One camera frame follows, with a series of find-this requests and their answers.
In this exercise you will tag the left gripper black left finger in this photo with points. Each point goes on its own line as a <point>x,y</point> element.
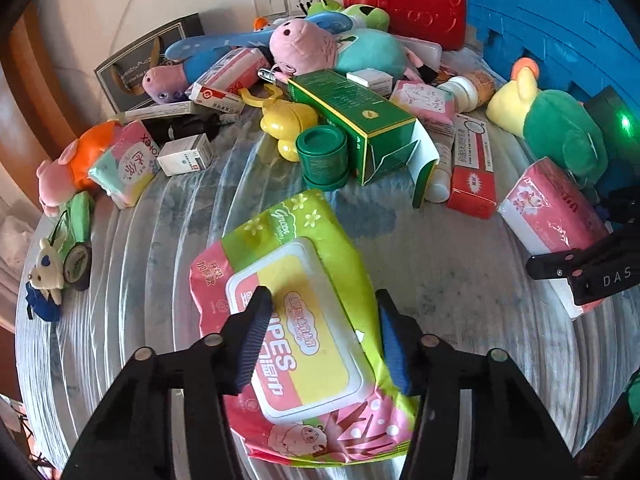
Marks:
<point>129,435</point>

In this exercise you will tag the green wet wipes pack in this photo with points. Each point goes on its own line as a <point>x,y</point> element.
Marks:
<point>320,393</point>

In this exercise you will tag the duck plush in frog suit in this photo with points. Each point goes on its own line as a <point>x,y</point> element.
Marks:
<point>552,123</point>

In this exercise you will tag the red white medicine box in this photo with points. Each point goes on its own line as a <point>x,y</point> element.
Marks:
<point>472,184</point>

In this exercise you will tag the white pill bottle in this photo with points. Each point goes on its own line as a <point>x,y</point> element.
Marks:
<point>471,90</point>

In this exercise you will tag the pink patterned tissue pack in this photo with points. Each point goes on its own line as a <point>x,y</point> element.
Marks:
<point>424,101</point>

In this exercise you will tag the blue plastic storage crate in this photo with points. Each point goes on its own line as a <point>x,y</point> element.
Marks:
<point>580,46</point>

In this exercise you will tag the green carton box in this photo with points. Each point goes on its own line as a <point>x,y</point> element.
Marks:
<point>381,136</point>

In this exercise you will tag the pastel tissue pack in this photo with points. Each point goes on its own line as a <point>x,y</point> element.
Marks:
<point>128,166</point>

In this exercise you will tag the orange pink pig plush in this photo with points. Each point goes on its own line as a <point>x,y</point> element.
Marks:
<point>59,181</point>

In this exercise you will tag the small white medicine box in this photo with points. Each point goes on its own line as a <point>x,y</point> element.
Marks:
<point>183,156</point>

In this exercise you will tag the green round jar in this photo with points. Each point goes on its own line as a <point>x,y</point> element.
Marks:
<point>323,155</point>

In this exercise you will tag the teal plush toy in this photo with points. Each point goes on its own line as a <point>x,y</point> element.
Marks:
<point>364,48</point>

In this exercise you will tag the green frog plush toy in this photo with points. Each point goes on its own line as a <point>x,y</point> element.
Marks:
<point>362,14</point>

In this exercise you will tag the yellow plastic toy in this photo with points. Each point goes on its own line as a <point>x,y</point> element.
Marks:
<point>282,119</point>

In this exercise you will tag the purple pig plush blue body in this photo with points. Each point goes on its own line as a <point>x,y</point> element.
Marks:
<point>166,84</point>

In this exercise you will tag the black gift box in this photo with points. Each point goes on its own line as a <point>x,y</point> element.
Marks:
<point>121,75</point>

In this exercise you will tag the red white toothpaste box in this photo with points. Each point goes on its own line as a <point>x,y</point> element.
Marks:
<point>219,87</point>

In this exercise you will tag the small rabbit keychain plush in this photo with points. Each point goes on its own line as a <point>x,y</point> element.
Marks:
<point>45,283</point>

